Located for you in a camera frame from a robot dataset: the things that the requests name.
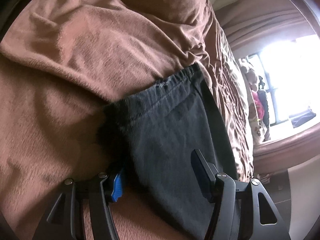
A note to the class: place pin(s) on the patterned pillow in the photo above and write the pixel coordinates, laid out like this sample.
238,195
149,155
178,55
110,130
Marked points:
259,118

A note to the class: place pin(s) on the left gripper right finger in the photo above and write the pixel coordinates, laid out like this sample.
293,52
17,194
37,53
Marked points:
241,210

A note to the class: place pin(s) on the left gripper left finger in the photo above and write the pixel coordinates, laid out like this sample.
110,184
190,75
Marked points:
64,216

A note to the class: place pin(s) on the brown fleece blanket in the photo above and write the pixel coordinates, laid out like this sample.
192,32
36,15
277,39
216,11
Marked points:
62,60

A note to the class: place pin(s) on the black pants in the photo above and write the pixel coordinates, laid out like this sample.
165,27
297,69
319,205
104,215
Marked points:
150,136

